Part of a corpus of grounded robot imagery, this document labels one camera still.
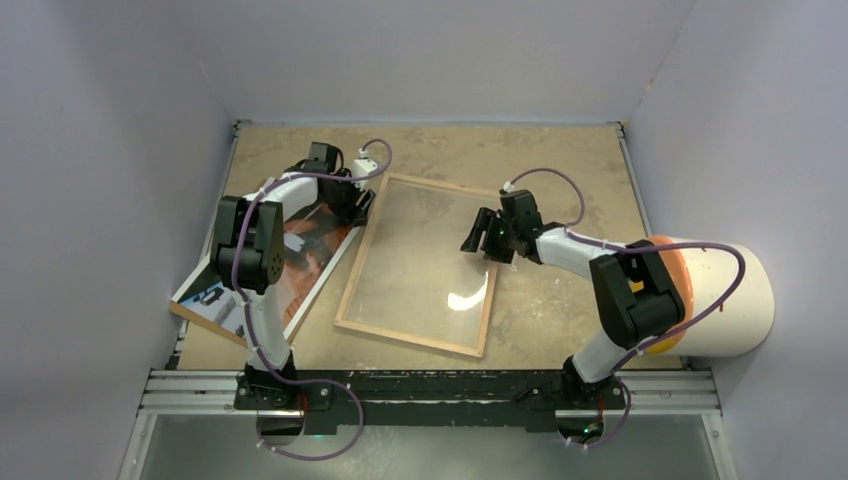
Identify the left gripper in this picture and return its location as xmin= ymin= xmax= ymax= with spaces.
xmin=321 ymin=172 xmax=375 ymax=229

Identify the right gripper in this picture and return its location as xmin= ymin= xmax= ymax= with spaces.
xmin=461 ymin=207 xmax=519 ymax=265

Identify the glossy photo print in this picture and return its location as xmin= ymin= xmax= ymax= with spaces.
xmin=169 ymin=203 xmax=359 ymax=346

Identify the clear acrylic sheet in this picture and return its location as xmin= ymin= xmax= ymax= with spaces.
xmin=344 ymin=180 xmax=501 ymax=349

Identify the wooden picture frame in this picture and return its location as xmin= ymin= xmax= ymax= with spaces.
xmin=333 ymin=172 xmax=508 ymax=359

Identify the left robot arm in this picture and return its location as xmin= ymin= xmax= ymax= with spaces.
xmin=209 ymin=142 xmax=392 ymax=409

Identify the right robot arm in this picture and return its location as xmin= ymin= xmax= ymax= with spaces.
xmin=460 ymin=190 xmax=685 ymax=407

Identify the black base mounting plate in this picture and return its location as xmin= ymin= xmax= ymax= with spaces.
xmin=234 ymin=369 xmax=626 ymax=436

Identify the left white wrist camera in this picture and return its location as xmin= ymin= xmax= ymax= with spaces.
xmin=350 ymin=148 xmax=380 ymax=191

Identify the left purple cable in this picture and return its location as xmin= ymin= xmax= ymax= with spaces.
xmin=231 ymin=137 xmax=393 ymax=463

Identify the aluminium rail frame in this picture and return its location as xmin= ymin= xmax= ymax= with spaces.
xmin=119 ymin=370 xmax=738 ymax=479

